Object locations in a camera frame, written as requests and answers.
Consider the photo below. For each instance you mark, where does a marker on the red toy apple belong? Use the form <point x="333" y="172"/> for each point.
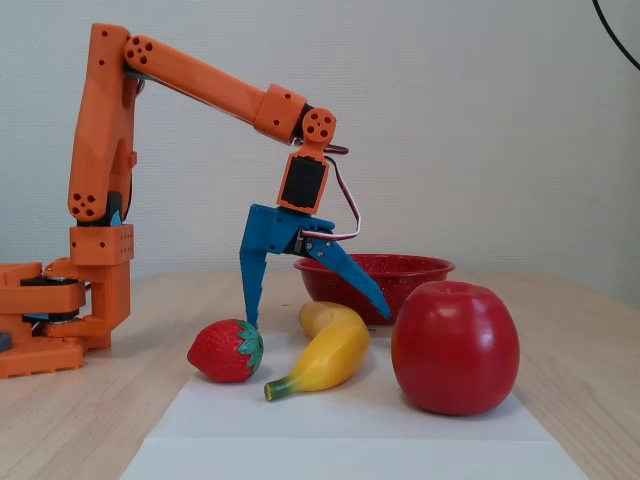
<point x="455" y="350"/>

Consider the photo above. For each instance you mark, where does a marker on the blue gripper black motor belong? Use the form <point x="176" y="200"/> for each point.
<point x="274" y="231"/>

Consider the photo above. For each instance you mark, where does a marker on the red speckled bowl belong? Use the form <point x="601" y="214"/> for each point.
<point x="400" y="275"/>

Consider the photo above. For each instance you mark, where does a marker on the white paper sheet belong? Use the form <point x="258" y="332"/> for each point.
<point x="325" y="440"/>

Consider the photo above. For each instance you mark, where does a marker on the yellow toy banana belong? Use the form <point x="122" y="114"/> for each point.
<point x="335" y="350"/>

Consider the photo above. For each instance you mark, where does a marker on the orange robot base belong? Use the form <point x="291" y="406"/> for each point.
<point x="45" y="300"/>

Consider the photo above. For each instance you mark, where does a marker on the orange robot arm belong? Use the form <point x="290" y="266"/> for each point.
<point x="195" y="75"/>

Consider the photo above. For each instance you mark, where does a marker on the red toy strawberry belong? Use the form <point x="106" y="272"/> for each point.
<point x="220" y="352"/>

